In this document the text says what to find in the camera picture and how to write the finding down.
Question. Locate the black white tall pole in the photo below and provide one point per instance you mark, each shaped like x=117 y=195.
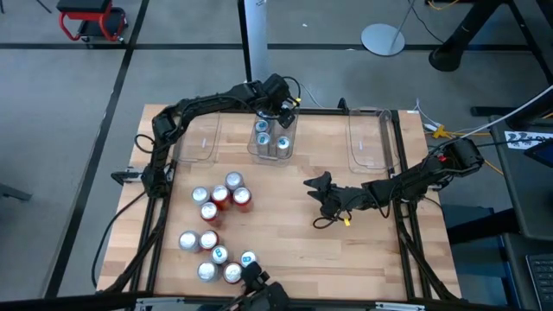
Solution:
x=255 y=39

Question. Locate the silver bracket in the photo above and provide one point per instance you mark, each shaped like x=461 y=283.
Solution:
x=399 y=307
x=160 y=304

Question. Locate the black desk foot bar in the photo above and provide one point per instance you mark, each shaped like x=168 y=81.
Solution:
x=475 y=229

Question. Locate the blue tablet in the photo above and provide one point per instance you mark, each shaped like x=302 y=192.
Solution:
x=544 y=155

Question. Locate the clear plastic bin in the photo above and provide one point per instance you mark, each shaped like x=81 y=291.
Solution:
x=273 y=157
x=196 y=142
x=371 y=142

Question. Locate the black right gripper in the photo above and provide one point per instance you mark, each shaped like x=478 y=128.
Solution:
x=341 y=198

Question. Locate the blue tab slim energy can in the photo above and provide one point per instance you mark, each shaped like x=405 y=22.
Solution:
x=263 y=139
x=248 y=258
x=283 y=142
x=219 y=254
x=261 y=125

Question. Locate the black clamp device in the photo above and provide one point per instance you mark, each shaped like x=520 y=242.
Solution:
x=263 y=293

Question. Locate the thin grey stand pole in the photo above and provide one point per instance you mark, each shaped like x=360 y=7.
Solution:
x=402 y=20

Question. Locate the group of blue-top cans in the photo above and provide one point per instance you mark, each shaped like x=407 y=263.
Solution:
x=328 y=111

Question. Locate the black crossbar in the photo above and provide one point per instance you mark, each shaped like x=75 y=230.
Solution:
x=43 y=304

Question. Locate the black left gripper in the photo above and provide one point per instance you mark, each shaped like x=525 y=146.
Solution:
x=276 y=93

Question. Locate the black desk leg frame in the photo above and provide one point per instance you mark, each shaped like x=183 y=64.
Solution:
x=458 y=39

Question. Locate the dark grey furniture leg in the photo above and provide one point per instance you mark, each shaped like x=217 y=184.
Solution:
x=13 y=193

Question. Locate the red soda can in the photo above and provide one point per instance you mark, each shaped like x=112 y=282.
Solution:
x=233 y=272
x=209 y=211
x=242 y=196
x=209 y=239
x=220 y=194

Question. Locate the red black rolling stool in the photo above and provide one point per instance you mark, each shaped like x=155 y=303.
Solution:
x=86 y=15

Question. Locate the white power strip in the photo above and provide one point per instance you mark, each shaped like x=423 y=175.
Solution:
x=430 y=127

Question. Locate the dark grey desk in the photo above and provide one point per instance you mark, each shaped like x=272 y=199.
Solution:
x=531 y=194

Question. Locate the silver pink raspberry soda can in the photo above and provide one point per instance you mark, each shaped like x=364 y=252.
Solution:
x=234 y=179

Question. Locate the grey round base plate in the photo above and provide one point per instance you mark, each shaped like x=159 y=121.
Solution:
x=382 y=39

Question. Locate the black keyboard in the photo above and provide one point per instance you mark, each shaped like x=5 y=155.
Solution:
x=542 y=281

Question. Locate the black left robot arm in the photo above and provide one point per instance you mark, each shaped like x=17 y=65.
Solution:
x=207 y=101

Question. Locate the small black clamp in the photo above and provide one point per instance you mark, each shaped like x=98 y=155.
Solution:
x=342 y=103

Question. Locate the white printed paper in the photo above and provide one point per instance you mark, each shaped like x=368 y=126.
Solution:
x=518 y=140

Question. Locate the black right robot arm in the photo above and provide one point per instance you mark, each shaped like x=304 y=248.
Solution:
x=410 y=181

